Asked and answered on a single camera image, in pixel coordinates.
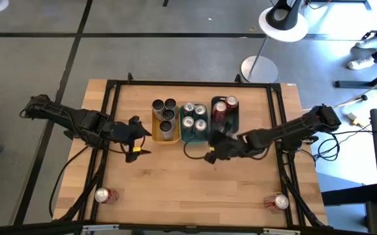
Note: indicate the black desk frame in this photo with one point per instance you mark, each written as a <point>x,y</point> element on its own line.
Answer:
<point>348,196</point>

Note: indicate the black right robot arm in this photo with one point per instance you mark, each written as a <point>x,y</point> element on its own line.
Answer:
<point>289,129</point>

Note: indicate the white round pedestal table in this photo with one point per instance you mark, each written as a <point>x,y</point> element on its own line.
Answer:
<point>286,34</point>

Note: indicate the black curved stand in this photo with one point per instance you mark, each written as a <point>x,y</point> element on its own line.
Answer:
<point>283,19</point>

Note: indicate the yellow plastic bin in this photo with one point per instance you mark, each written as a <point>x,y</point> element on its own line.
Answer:
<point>156,137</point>

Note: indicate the red soda can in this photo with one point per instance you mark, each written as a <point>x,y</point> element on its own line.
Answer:
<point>231,102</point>
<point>102,195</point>
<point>219,109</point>
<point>280,202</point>

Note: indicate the dark grey plastic bin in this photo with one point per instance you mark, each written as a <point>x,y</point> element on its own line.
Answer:
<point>235,120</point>

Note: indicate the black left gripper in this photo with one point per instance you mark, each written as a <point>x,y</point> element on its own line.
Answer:
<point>120,134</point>

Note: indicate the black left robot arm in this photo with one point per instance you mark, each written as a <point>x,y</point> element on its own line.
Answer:
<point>77,119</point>

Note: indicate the black metal rail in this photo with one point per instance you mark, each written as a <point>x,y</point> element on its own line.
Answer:
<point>28,228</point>

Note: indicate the person's white shoe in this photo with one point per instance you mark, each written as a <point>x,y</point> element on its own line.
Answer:
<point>369,43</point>
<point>360,63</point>

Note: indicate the white power adapter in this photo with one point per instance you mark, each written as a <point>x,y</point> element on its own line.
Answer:
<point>351,117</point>

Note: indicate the silver metal bracket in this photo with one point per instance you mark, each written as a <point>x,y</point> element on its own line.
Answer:
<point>281,231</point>
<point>100,228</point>

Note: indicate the black metal table frame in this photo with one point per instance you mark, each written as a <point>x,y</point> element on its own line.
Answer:
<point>175,83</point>

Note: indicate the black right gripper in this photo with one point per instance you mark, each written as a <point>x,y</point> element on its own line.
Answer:
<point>226,145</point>

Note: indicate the teal plastic bin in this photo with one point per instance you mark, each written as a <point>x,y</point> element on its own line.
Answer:
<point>194,137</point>

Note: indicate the black desk leg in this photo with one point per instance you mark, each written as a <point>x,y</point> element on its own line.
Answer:
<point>355,84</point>

